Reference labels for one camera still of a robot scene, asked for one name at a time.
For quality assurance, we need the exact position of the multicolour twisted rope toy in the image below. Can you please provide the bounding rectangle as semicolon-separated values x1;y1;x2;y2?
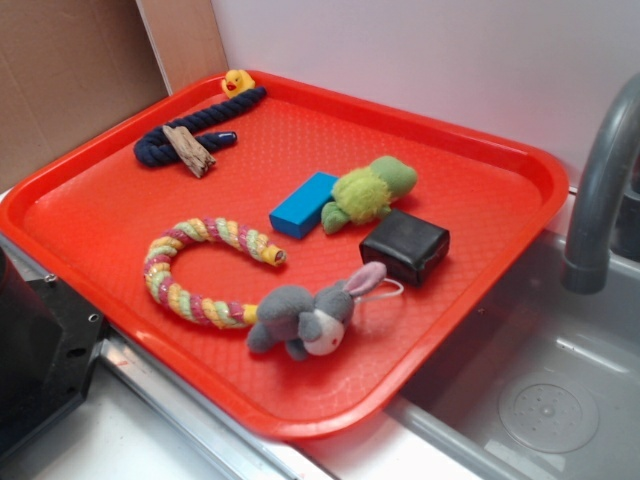
143;217;287;330

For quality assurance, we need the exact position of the black wrapped block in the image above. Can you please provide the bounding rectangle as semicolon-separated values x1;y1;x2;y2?
359;209;451;287

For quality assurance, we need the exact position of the yellow rubber duck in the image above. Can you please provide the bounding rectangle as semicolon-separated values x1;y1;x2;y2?
221;70;256;99

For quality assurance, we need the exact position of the navy blue rope toy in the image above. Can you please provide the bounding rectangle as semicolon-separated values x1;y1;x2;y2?
133;87;267;168

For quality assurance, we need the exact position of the grey toy sink basin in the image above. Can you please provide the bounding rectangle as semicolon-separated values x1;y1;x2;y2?
388;233;639;479

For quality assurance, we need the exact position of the grey toy faucet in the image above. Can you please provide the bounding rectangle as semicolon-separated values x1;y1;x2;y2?
561;75;639;294

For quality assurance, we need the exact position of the brown wood piece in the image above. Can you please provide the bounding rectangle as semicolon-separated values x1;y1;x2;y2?
162;125;216;179

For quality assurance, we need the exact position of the grey plush bunny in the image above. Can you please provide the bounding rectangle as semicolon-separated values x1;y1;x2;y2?
247;261;404;361

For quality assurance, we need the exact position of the red plastic tray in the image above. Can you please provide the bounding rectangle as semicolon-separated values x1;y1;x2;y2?
1;72;568;440

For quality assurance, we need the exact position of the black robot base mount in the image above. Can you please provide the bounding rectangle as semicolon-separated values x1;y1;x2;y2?
1;252;106;461

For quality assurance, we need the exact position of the green plush turtle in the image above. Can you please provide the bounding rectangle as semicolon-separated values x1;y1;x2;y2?
321;156;418;235

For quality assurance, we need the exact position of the blue rectangular block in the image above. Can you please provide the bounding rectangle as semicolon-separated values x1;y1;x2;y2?
269;172;338;240

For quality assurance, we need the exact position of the brown cardboard panel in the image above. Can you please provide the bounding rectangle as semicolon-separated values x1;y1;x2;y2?
1;1;227;191

